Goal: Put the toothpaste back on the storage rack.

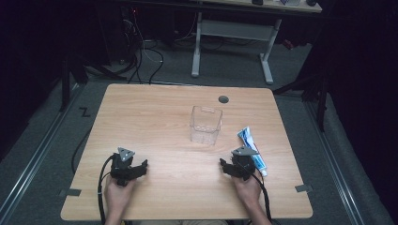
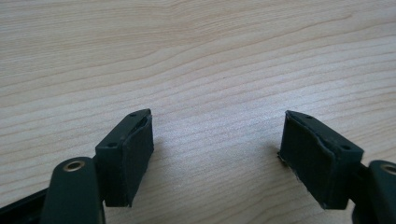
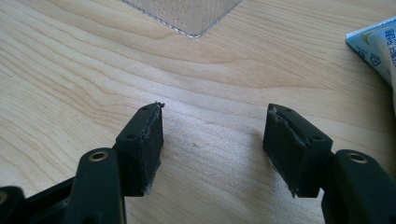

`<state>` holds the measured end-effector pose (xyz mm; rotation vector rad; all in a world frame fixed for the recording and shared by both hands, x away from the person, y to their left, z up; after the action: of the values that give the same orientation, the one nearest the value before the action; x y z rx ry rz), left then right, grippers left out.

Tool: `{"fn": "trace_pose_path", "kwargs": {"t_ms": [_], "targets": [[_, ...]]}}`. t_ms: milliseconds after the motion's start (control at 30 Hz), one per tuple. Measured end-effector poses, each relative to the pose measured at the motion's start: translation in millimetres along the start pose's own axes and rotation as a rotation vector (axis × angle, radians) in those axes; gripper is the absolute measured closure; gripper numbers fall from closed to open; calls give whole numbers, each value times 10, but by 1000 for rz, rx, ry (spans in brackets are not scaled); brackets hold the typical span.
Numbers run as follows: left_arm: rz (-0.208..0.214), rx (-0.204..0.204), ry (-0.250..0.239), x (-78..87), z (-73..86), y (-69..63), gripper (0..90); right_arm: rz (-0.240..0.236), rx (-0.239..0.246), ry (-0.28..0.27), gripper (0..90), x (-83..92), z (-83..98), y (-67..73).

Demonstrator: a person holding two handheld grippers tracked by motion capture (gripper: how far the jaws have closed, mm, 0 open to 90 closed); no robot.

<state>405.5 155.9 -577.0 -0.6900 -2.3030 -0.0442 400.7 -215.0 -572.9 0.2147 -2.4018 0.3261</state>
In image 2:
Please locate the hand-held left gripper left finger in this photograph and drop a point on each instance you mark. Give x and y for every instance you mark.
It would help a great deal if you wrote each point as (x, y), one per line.
(124, 158)

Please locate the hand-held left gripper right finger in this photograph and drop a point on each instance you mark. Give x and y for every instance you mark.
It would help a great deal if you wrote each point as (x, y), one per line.
(314, 158)

